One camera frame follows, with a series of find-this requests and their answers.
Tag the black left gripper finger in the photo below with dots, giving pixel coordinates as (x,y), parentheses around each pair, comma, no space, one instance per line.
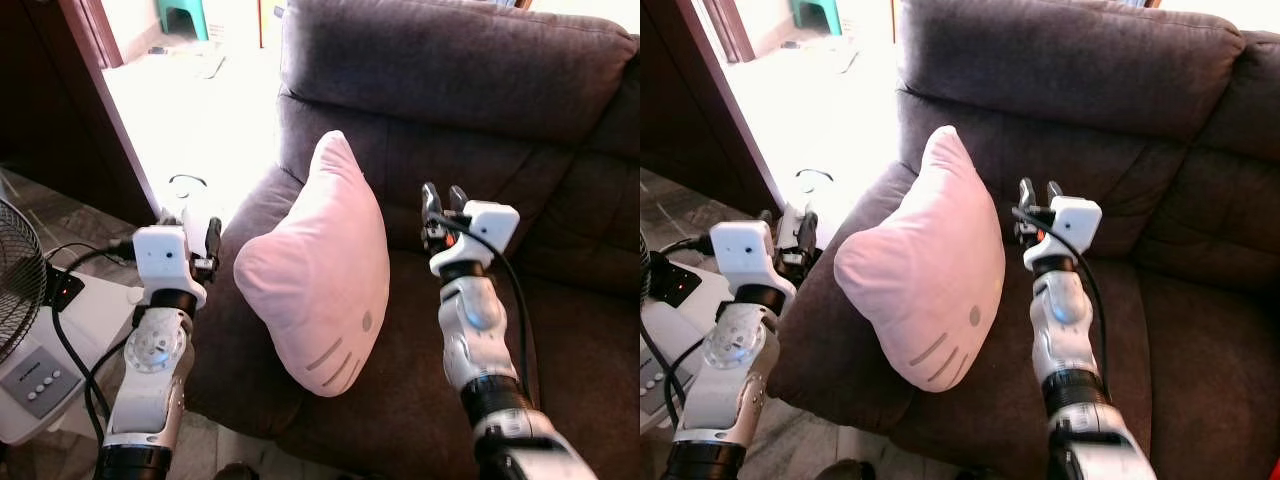
(214,238)
(169,218)
(809,233)
(766,215)

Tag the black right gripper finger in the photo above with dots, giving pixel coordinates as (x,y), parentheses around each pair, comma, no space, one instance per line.
(1054,190)
(1026,196)
(458,197)
(430,202)

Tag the teal plastic stool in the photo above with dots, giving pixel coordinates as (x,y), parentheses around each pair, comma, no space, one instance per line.
(185,15)
(818,12)

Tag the black power strip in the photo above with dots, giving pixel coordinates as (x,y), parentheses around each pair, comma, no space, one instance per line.
(63,288)
(672,283)

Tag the dark robot left foot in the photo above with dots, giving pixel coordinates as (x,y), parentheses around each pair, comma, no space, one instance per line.
(845,470)
(238,472)

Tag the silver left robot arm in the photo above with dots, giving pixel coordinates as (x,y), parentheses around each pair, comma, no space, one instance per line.
(728,385)
(150,390)

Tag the pink cat face pillow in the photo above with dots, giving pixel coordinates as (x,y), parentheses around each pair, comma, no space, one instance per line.
(925,280)
(320,280)

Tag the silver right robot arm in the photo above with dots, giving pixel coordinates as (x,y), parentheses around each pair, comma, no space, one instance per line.
(478,340)
(1065,335)

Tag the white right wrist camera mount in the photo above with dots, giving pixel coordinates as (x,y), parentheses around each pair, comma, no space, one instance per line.
(492,228)
(1072,225)

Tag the brown suede sofa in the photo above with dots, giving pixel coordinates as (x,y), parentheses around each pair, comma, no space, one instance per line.
(480,90)
(1100,90)

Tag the dark brown wooden door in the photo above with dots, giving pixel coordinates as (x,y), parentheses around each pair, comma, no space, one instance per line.
(40,100)
(680,90)

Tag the white and black floor appliance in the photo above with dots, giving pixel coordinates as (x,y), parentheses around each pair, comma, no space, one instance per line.
(195,210)
(792,225)

